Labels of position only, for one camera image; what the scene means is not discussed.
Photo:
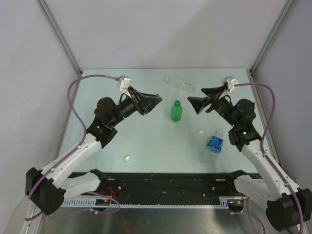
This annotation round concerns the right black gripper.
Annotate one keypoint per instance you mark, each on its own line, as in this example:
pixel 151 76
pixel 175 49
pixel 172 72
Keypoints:
pixel 198 103

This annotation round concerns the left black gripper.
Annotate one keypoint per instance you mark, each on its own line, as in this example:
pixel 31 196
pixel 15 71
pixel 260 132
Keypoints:
pixel 144 103

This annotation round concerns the green plastic bottle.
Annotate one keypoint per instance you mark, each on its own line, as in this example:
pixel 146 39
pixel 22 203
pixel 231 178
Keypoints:
pixel 176 111

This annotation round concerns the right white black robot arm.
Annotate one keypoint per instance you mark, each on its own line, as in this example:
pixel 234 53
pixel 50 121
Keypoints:
pixel 285 204

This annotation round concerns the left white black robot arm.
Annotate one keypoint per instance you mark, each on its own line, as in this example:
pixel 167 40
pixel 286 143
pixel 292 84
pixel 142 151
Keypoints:
pixel 50 186

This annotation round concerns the clear unlabelled plastic bottle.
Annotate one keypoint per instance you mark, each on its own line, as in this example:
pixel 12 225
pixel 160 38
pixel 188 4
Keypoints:
pixel 180 84

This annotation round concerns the white bottle cap near centre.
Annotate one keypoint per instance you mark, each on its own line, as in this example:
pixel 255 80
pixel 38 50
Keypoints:
pixel 201 133

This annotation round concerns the white bottle cap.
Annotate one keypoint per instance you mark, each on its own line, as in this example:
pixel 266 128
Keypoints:
pixel 201 133
pixel 128 158

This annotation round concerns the clear bottle with blue label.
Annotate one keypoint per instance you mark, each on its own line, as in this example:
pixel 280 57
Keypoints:
pixel 212 148

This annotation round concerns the white bottle cap front left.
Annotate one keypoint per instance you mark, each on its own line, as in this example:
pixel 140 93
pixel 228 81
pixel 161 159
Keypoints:
pixel 128 158

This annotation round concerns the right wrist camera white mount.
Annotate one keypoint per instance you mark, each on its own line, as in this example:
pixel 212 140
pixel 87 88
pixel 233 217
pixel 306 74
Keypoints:
pixel 229 84

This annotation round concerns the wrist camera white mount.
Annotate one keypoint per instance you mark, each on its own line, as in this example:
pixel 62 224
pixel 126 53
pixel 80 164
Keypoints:
pixel 124 84
pixel 229 84

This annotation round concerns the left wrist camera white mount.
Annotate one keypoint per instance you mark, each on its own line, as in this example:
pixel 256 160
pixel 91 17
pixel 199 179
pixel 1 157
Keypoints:
pixel 124 84

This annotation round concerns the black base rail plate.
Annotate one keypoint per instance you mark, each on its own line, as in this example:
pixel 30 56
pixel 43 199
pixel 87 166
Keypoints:
pixel 193 188

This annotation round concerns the right aluminium frame post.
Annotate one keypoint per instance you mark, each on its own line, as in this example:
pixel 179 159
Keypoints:
pixel 277 26

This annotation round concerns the aluminium frame post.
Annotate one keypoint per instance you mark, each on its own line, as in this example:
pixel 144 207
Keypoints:
pixel 58 34
pixel 277 26

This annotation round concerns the grey slotted cable duct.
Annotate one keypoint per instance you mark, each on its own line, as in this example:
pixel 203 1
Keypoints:
pixel 100 202

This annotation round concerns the left aluminium frame post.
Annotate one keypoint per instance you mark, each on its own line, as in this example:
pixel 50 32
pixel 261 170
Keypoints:
pixel 58 34

